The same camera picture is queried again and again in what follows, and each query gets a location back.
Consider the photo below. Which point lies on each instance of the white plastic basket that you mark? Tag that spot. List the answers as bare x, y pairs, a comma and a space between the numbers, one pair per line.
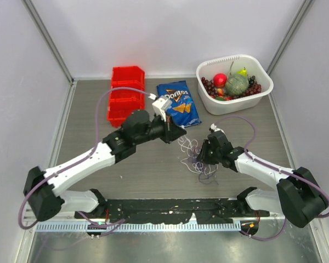
260, 84

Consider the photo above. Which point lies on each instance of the red plastic bin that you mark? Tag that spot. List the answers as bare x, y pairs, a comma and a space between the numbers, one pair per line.
124, 101

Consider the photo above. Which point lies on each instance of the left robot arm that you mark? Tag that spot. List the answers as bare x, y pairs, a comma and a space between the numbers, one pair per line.
47, 191

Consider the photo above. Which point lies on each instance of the green pear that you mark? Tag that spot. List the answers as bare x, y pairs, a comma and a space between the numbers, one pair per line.
243, 72

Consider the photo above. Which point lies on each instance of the right aluminium frame post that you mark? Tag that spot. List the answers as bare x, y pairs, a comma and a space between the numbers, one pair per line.
290, 33

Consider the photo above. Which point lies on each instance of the red apple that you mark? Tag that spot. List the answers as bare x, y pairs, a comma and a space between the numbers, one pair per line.
220, 80

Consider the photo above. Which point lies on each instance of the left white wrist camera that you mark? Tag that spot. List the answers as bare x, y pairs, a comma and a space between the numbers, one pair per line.
160, 106

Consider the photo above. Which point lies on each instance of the green melon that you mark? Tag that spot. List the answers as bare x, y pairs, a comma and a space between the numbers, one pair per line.
236, 85

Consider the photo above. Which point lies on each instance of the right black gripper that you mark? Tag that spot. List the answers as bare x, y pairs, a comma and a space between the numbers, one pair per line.
204, 157

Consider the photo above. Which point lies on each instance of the left aluminium frame post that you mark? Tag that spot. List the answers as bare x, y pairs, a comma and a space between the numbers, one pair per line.
36, 18

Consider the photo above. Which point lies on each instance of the slotted cable duct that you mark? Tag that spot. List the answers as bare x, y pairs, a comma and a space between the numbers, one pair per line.
83, 226

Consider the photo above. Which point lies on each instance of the aluminium frame post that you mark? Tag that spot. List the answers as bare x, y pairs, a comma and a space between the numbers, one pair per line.
290, 33
36, 18

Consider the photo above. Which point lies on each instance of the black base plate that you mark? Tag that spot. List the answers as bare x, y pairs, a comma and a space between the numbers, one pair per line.
177, 211

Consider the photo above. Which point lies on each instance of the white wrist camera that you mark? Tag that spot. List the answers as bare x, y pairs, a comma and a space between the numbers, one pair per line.
160, 106
213, 129

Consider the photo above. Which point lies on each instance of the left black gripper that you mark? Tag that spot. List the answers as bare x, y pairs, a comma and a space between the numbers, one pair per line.
175, 131

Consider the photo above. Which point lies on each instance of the dark red grape bunch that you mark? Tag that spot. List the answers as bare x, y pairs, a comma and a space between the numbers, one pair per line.
209, 87

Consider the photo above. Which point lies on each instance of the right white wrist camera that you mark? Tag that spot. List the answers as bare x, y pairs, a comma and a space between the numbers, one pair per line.
213, 129

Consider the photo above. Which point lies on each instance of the blue Doritos chip bag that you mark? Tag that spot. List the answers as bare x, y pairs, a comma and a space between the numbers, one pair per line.
182, 108

